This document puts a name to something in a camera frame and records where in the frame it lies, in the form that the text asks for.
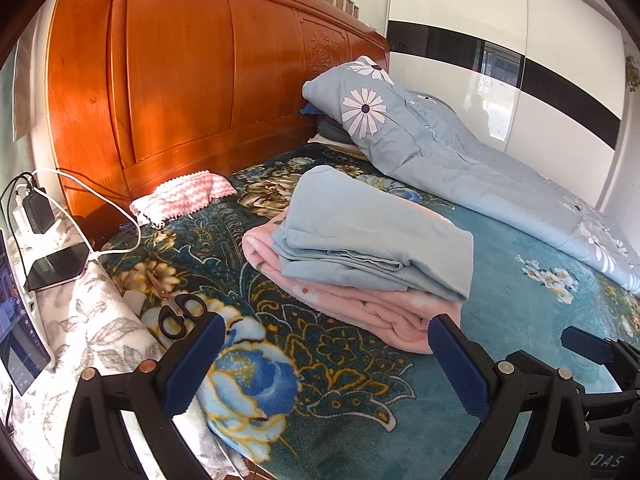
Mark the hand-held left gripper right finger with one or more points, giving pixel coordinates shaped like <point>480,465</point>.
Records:
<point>460,365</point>

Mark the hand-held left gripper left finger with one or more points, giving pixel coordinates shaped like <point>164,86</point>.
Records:
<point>192,360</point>

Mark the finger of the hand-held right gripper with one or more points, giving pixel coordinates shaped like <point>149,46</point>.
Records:
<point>585,342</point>

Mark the light blue shirt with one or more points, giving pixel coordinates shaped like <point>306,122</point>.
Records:
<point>360,230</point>

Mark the small white box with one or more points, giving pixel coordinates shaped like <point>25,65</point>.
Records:
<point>134,300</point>

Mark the teal floral blanket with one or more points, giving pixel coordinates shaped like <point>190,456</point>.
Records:
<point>500,285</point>

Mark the folded pink fleece blanket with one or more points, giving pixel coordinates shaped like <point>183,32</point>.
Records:
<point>360,310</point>

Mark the black smartphone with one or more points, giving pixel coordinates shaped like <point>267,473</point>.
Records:
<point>55,265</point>

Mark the pink zigzag towel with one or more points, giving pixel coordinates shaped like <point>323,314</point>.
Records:
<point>185,192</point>

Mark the tablet with lit screen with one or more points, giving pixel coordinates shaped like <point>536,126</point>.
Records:
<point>15,350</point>

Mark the light blue floral quilt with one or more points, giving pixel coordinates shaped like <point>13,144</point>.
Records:
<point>450,160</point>

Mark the black charger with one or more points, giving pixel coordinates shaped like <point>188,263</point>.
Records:
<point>37,210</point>

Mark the dark grey pillow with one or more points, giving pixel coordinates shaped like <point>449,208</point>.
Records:
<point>332,131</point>

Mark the green potted plant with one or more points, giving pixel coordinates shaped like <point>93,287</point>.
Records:
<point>632,72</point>

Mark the wooden headboard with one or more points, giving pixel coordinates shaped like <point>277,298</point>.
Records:
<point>175,85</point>

